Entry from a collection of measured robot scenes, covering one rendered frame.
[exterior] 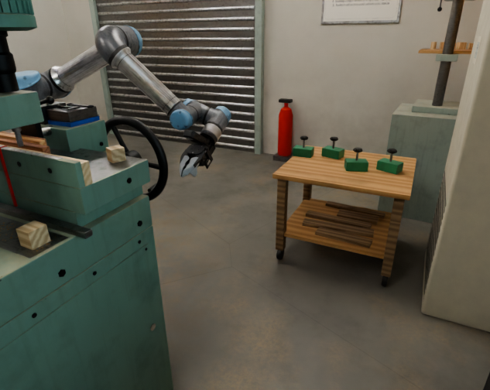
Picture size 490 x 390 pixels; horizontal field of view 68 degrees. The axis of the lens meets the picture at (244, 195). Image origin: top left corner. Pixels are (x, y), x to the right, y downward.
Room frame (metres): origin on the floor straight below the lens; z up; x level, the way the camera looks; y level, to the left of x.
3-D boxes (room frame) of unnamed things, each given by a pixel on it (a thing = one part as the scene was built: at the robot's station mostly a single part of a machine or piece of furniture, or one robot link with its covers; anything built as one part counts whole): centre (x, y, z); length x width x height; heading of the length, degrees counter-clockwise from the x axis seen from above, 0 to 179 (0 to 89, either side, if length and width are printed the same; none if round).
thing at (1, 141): (0.86, 0.55, 0.92); 0.22 x 0.02 x 0.05; 63
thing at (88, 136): (1.02, 0.50, 0.91); 0.15 x 0.14 x 0.09; 63
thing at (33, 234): (0.63, 0.42, 0.82); 0.04 x 0.04 x 0.04; 62
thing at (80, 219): (0.88, 0.49, 0.82); 0.40 x 0.21 x 0.04; 63
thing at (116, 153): (0.86, 0.32, 0.92); 0.03 x 0.03 x 0.03; 41
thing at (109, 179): (0.95, 0.53, 0.87); 0.61 x 0.30 x 0.06; 63
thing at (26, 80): (1.54, 0.88, 0.98); 0.13 x 0.12 x 0.14; 166
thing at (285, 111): (3.56, -0.41, 0.30); 0.19 x 0.18 x 0.60; 154
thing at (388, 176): (1.85, -0.56, 0.32); 0.66 x 0.57 x 0.64; 64
